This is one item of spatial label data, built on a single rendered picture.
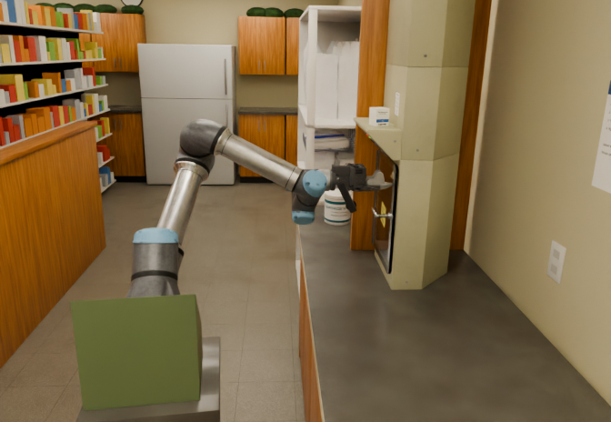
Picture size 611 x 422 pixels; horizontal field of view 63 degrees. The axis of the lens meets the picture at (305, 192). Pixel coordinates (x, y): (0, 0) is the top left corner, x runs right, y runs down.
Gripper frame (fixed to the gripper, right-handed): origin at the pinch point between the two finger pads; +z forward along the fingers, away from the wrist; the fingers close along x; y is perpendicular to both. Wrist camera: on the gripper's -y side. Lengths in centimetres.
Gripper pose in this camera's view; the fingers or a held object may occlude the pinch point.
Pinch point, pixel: (388, 185)
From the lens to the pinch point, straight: 174.8
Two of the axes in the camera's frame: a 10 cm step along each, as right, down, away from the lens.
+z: 10.0, 0.0, 0.6
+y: 0.2, -9.6, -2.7
